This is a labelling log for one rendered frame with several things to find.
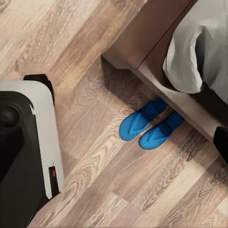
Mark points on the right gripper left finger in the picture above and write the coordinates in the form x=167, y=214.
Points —
x=11, y=143

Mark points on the bed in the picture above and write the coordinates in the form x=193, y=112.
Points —
x=179, y=48

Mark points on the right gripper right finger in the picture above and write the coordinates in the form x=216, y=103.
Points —
x=220, y=141

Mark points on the sandal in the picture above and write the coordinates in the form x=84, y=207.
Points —
x=158, y=134
x=140, y=120

